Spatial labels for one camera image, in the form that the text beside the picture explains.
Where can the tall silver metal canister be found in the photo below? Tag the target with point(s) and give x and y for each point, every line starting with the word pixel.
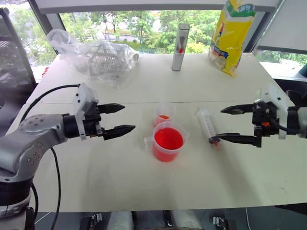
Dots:
pixel 178 60

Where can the teal rounded object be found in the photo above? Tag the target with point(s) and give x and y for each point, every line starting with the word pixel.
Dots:
pixel 303 70

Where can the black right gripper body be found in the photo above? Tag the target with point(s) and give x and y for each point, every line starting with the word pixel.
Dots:
pixel 262 119

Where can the small clear plastic cup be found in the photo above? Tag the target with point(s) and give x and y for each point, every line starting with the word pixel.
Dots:
pixel 165 115

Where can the large beaker red liquid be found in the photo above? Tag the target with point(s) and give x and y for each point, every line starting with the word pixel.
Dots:
pixel 168 143

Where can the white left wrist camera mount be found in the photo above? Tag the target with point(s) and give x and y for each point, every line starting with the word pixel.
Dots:
pixel 82 95

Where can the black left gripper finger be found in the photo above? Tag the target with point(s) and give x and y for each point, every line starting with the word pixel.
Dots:
pixel 118 131
pixel 111 108

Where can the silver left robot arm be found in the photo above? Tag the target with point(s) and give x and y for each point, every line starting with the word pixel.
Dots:
pixel 28 141

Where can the black metal buckle clamp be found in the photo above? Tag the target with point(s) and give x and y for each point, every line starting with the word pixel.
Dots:
pixel 220 222
pixel 92 220

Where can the small red object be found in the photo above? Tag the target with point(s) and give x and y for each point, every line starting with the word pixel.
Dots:
pixel 45 71

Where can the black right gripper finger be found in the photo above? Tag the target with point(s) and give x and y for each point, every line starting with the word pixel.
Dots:
pixel 239 109
pixel 242 139

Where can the crumpled clear plastic bag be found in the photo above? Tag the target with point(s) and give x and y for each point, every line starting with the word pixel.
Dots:
pixel 69 50

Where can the clear plastic syringe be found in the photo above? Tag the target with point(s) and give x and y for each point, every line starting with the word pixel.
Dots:
pixel 207 122

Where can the yellow printed snack bag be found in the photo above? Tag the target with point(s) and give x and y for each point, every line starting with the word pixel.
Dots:
pixel 230 38

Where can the black metal shelf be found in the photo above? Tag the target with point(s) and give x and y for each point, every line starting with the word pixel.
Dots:
pixel 9 60

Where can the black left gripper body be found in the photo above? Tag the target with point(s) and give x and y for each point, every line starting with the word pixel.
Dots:
pixel 92 127

